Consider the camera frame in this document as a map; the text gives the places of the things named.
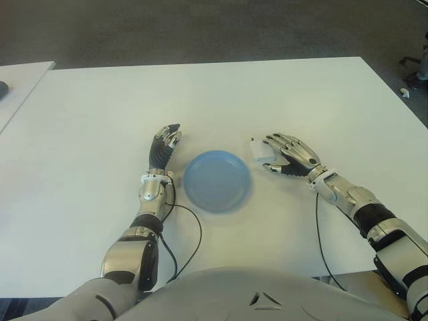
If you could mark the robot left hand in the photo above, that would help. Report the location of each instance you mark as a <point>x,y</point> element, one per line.
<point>160,155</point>

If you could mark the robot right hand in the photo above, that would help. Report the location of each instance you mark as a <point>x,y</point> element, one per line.
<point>301,157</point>

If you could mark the white square charger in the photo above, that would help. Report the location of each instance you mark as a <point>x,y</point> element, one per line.
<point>261,152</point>

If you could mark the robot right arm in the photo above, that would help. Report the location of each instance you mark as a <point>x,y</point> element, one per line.
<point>378,217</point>

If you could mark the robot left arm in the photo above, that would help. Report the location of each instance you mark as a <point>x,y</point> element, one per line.
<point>127,254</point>

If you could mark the blue round plate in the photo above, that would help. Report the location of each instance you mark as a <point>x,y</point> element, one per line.
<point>217,182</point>

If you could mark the white paper scrap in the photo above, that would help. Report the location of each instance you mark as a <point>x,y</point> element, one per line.
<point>405,92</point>

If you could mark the black office chair base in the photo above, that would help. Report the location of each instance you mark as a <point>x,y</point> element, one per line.
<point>410,61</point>

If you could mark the grey robot torso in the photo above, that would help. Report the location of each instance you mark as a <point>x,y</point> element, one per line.
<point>234,294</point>

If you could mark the black cylindrical object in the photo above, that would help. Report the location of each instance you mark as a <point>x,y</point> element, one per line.
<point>3,89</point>

